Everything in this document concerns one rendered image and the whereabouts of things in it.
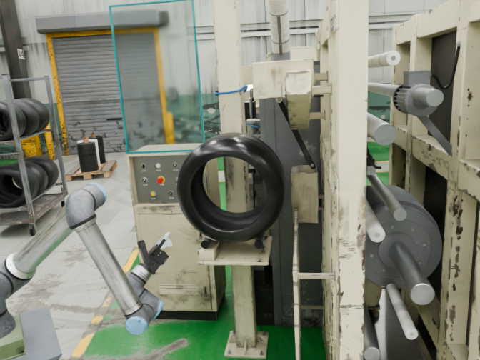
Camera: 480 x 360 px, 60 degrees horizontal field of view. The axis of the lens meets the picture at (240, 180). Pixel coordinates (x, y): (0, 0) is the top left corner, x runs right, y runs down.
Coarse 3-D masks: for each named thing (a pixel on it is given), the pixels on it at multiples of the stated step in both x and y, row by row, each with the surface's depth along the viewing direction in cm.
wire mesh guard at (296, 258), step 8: (296, 208) 232; (296, 216) 218; (296, 224) 206; (296, 232) 196; (296, 240) 187; (296, 248) 178; (296, 256) 170; (296, 264) 163; (296, 272) 156; (296, 280) 157; (296, 288) 158; (296, 296) 159; (296, 304) 160; (296, 312) 160; (296, 320) 161; (296, 328) 162; (296, 336) 163; (296, 344) 164; (296, 352) 165
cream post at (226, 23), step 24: (216, 0) 219; (216, 24) 222; (216, 48) 224; (240, 48) 230; (240, 72) 228; (240, 96) 229; (240, 120) 232; (240, 168) 239; (240, 192) 243; (240, 288) 258; (240, 312) 262; (240, 336) 267
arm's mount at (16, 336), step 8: (16, 320) 195; (16, 328) 189; (8, 336) 182; (16, 336) 181; (0, 344) 177; (8, 344) 177; (16, 344) 179; (24, 344) 187; (0, 352) 176; (8, 352) 178; (16, 352) 180; (24, 352) 182
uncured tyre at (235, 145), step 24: (216, 144) 201; (240, 144) 200; (264, 144) 214; (192, 168) 204; (264, 168) 199; (192, 192) 233; (192, 216) 210; (216, 216) 236; (240, 216) 235; (264, 216) 205; (216, 240) 215; (240, 240) 212
